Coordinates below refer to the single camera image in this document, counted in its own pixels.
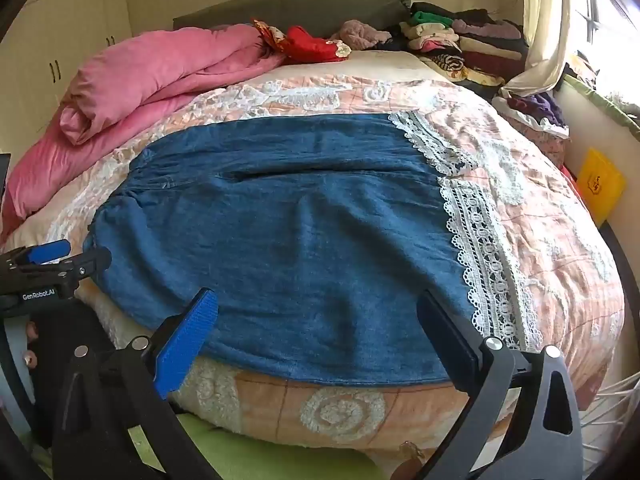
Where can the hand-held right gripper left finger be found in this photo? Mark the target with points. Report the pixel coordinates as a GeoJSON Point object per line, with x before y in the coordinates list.
{"type": "Point", "coordinates": [187, 340]}

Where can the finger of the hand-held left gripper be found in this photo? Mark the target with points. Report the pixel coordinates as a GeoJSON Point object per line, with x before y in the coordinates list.
{"type": "Point", "coordinates": [87, 262]}
{"type": "Point", "coordinates": [47, 251]}

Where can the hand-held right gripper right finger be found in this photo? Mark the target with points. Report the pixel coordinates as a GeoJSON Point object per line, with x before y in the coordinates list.
{"type": "Point", "coordinates": [450, 335]}

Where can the blue denim garment with lace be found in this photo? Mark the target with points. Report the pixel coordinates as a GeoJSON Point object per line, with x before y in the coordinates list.
{"type": "Point", "coordinates": [300, 235]}

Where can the person's left hand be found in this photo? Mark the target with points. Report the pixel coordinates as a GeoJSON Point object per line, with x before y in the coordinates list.
{"type": "Point", "coordinates": [29, 334]}

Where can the peach printed fleece blanket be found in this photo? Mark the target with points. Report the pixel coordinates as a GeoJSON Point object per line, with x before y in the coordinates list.
{"type": "Point", "coordinates": [550, 240]}

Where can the green mat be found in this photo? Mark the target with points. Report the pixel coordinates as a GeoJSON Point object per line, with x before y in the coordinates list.
{"type": "Point", "coordinates": [260, 460]}

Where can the pink quilt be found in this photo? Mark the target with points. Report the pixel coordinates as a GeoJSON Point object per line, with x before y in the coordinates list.
{"type": "Point", "coordinates": [150, 75]}

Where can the yellow card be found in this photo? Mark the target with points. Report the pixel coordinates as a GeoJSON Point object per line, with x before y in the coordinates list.
{"type": "Point", "coordinates": [600, 185]}

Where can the cream wardrobe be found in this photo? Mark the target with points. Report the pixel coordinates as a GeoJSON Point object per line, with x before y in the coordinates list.
{"type": "Point", "coordinates": [60, 20]}

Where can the purple clothes pile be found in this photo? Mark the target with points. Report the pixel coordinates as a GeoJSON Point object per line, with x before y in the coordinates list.
{"type": "Point", "coordinates": [537, 107]}

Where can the green windowsill cloth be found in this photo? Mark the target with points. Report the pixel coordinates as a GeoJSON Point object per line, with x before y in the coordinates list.
{"type": "Point", "coordinates": [607, 105]}

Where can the cream bed sheet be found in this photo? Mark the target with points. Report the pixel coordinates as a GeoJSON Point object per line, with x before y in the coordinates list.
{"type": "Point", "coordinates": [380, 62]}

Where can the stack of folded clothes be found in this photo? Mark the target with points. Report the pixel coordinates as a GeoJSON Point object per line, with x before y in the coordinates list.
{"type": "Point", "coordinates": [465, 42]}

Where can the red patterned cloth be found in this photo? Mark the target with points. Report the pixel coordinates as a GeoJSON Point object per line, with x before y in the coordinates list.
{"type": "Point", "coordinates": [305, 42]}

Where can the mauve fuzzy cloth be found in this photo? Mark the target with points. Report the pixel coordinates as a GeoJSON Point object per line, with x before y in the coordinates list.
{"type": "Point", "coordinates": [362, 34]}

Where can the cream curtain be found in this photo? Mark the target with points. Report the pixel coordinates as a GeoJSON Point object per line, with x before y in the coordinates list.
{"type": "Point", "coordinates": [542, 25]}

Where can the grey-green headboard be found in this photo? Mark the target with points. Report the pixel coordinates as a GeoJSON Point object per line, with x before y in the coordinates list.
{"type": "Point", "coordinates": [300, 7]}

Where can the window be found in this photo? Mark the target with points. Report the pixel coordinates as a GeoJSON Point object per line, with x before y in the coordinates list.
{"type": "Point", "coordinates": [607, 25]}

